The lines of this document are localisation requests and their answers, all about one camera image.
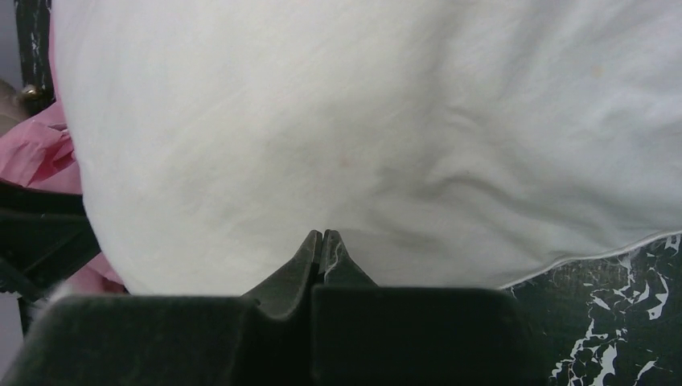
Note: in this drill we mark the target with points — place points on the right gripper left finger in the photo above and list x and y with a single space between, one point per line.
259 338

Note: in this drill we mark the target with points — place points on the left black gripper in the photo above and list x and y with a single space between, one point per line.
45 238

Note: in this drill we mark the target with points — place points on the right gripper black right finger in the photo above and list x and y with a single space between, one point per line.
366 334

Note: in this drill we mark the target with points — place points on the white pillow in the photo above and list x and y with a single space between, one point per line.
451 143

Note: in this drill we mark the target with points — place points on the pink pillowcase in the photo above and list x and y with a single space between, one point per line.
38 153

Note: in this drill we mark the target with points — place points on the white orange yellow cylinder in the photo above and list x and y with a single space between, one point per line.
17 105

